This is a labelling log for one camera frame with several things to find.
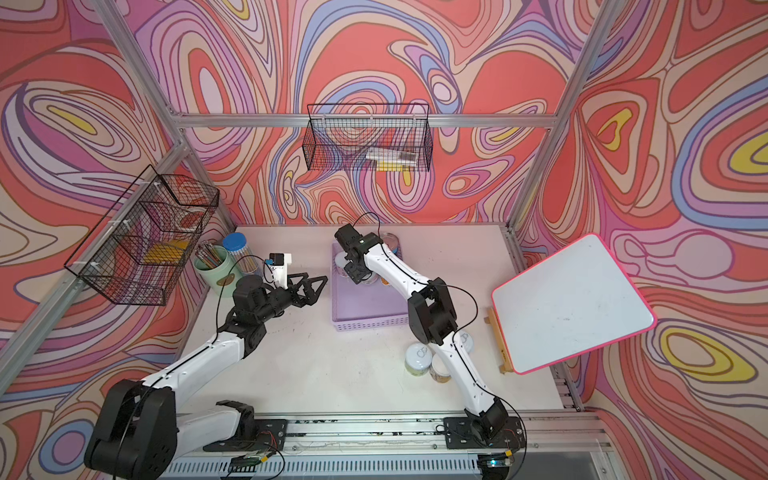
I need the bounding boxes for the silver pull tab can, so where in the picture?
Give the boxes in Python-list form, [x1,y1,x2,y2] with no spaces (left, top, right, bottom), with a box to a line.
[360,273,379,285]

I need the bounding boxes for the wooden whiteboard stand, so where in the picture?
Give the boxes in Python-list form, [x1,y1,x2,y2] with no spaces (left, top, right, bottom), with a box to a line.
[484,308,514,374]

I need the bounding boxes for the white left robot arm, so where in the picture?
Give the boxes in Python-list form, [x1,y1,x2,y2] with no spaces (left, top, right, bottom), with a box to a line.
[84,273,328,479]

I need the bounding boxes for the markers in wire basket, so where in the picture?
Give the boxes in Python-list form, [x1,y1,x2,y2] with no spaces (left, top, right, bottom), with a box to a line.
[365,147,418,171]

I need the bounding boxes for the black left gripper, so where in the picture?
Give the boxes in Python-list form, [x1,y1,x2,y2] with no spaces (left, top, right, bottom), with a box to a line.
[252,272,325,326]

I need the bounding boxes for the black wire basket left wall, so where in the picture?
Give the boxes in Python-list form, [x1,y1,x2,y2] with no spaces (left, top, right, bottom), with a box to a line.
[64,166,220,306]

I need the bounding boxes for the yellow item in wire basket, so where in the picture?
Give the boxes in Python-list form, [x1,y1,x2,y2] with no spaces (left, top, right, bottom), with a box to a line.
[142,239,189,266]

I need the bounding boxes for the blue lid pencil jar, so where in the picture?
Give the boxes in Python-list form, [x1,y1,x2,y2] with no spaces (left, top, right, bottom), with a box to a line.
[221,232,264,277]

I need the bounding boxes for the black wire basket back wall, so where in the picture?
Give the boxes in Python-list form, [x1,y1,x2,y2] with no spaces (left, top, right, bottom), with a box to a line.
[302,101,433,173]

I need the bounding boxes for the green label can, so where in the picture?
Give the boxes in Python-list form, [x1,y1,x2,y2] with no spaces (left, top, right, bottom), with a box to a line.
[404,343,433,376]

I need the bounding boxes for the blue label soup can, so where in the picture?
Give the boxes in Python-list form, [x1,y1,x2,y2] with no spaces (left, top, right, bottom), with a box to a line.
[382,232,402,258]

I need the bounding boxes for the green pencil cup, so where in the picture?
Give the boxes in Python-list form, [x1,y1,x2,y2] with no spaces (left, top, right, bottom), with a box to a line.
[193,242,243,298]

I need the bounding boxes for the whiteboard with pink rim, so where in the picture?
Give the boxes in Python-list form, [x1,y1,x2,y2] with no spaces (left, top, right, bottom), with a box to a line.
[491,234,658,375]

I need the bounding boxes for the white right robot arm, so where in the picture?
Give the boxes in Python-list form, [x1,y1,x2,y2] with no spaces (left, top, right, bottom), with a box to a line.
[334,223,509,446]

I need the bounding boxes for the pink label can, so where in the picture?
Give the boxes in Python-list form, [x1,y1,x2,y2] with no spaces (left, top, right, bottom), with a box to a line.
[334,251,348,277]

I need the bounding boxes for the black wire basket wall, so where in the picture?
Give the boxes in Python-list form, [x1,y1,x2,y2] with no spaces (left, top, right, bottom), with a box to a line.
[302,101,433,173]
[64,166,220,306]

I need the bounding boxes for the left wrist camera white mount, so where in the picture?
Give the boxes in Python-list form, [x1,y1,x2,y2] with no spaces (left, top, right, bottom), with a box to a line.
[266,253,292,289]

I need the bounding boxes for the beige lid can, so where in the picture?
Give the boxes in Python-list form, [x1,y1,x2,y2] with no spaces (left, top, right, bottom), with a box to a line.
[429,355,451,383]

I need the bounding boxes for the purple perforated plastic basket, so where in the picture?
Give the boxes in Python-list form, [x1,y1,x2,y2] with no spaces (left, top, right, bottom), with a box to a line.
[330,243,408,332]

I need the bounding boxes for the aluminium frame post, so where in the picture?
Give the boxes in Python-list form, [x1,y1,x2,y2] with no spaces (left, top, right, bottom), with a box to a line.
[507,0,626,235]

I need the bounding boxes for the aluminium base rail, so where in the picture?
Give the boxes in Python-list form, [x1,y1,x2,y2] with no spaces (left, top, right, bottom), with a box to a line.
[138,411,628,479]

